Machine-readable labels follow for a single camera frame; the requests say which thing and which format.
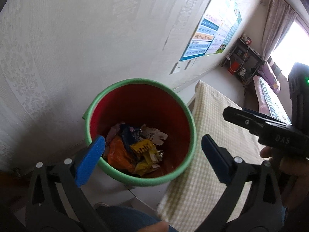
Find orange plastic bag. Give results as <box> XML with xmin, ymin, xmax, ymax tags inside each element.
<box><xmin>107</xmin><ymin>136</ymin><xmax>136</xmax><ymax>173</ymax></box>

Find pink wrapper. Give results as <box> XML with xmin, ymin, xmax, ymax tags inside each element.
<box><xmin>105</xmin><ymin>122</ymin><xmax>125</xmax><ymax>143</ymax></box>

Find dark blue snack wrapper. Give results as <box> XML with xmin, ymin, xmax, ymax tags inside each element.
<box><xmin>119</xmin><ymin>124</ymin><xmax>142</xmax><ymax>148</ymax></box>

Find yellow snack bag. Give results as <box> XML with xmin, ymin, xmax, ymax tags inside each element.
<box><xmin>129</xmin><ymin>139</ymin><xmax>164</xmax><ymax>177</ymax></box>

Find white paper wrapper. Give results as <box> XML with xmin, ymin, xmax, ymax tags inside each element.
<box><xmin>141</xmin><ymin>124</ymin><xmax>168</xmax><ymax>146</ymax></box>

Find person's right hand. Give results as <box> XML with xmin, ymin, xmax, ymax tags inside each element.
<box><xmin>260</xmin><ymin>146</ymin><xmax>309</xmax><ymax>208</ymax></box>

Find bed with plaid quilt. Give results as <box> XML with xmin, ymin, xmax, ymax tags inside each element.
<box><xmin>253</xmin><ymin>75</ymin><xmax>291</xmax><ymax>124</ymax></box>

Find beige checkered tablecloth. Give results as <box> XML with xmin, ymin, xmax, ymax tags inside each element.
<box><xmin>156</xmin><ymin>79</ymin><xmax>271</xmax><ymax>230</ymax></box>

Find pink pillow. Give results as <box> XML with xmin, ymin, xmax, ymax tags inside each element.
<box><xmin>258</xmin><ymin>61</ymin><xmax>281</xmax><ymax>94</ymax></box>

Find person's blue jeans leg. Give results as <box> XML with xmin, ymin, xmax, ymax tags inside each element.
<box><xmin>94</xmin><ymin>205</ymin><xmax>177</xmax><ymax>232</ymax></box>

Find red bin with green rim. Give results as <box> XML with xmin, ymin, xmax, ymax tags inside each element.
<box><xmin>83</xmin><ymin>78</ymin><xmax>196</xmax><ymax>186</ymax></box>

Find red bucket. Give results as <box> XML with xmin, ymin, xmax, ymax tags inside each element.
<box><xmin>228</xmin><ymin>61</ymin><xmax>241</xmax><ymax>74</ymax></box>

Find dark shelf unit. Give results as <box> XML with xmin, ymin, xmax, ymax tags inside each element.
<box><xmin>221</xmin><ymin>38</ymin><xmax>265</xmax><ymax>87</ymax></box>

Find light purple curtain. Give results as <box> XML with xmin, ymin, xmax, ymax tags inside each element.
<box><xmin>261</xmin><ymin>0</ymin><xmax>308</xmax><ymax>60</ymax></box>

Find white wall socket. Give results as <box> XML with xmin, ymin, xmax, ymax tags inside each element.
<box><xmin>185</xmin><ymin>60</ymin><xmax>193</xmax><ymax>70</ymax></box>

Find white wall cover plate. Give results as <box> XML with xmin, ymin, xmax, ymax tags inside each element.
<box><xmin>170</xmin><ymin>62</ymin><xmax>181</xmax><ymax>74</ymax></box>

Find green multiplication wall poster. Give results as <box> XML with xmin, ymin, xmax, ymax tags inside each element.
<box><xmin>215</xmin><ymin>8</ymin><xmax>242</xmax><ymax>54</ymax></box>

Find blue pinyin wall poster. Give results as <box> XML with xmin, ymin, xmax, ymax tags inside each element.
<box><xmin>180</xmin><ymin>18</ymin><xmax>219</xmax><ymax>61</ymax></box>

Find white chart wall poster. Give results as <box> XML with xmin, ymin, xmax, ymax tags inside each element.
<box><xmin>205</xmin><ymin>0</ymin><xmax>240</xmax><ymax>55</ymax></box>

